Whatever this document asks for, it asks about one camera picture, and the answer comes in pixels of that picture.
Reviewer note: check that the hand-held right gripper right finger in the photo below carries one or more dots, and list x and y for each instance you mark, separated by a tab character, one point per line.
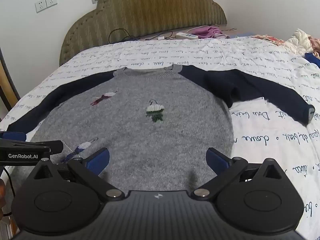
217	160

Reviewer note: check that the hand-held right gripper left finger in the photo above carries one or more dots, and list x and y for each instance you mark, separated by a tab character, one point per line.
98	160

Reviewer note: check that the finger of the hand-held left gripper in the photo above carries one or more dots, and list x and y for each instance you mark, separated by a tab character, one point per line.
55	146
15	136

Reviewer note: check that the grey sweater with navy sleeves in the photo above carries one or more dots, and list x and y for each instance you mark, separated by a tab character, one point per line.
150	142

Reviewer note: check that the white quilt with script print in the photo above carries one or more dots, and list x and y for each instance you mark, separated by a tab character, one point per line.
262	130

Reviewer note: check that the white power strip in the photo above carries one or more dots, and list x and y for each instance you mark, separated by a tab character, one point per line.
187	35

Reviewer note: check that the purple cloth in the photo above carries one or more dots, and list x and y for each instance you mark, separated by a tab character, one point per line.
206	32

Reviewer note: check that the blue cloth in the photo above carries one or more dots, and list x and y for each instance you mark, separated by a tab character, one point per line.
312	58

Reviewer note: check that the cream quilted cloth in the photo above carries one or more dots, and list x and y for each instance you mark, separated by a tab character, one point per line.
300	41

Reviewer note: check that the pink cloth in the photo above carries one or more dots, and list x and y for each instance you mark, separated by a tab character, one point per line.
315	45

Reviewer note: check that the olive upholstered headboard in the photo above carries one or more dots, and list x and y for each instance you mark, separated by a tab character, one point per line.
150	10

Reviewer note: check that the gold and brown wooden frame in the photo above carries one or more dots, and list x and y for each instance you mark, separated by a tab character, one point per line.
7	85

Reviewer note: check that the white wall socket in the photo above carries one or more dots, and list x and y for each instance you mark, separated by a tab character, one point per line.
40	5
51	1

